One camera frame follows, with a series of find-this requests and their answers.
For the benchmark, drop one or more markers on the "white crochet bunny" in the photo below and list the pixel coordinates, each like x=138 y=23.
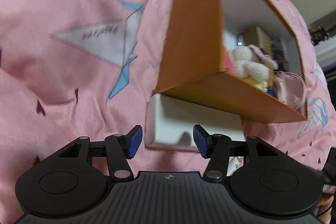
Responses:
x=249 y=61

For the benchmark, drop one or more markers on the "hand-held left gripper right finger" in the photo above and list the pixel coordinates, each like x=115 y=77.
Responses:
x=200 y=141

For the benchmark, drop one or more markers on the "orange cardboard box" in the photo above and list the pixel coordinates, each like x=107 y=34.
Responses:
x=194 y=43

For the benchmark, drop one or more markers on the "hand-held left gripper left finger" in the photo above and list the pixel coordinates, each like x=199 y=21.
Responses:
x=135 y=141

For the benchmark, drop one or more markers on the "white box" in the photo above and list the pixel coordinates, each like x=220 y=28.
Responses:
x=173 y=121

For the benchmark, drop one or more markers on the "pink cloth bag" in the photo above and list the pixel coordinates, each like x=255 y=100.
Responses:
x=291 y=90

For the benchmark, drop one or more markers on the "pink printed duvet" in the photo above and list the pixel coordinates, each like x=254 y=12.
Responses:
x=65 y=29

